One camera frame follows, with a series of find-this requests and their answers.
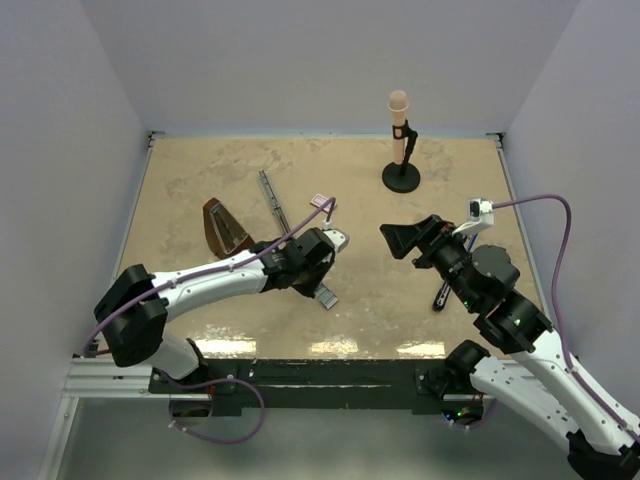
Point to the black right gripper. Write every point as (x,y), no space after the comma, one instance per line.
(431,233)

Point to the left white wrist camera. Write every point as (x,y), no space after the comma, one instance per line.
(339,238)

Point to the blue stapler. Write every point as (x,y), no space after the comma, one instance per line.
(443,293)

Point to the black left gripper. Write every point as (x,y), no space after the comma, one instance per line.
(309,289)

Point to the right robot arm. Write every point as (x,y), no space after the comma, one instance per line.
(599,435)

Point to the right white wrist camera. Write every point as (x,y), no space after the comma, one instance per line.
(480,217)

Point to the beige microphone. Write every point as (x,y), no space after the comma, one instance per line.
(398,105)

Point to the red white staple box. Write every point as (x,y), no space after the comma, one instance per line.
(325,204)

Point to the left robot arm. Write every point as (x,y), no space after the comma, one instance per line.
(135,311)

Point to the grey stapler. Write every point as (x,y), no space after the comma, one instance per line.
(273,202)

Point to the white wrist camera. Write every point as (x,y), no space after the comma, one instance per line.
(339,238)
(480,217)

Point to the brown wooden metronome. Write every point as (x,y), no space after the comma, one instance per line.
(225,236)

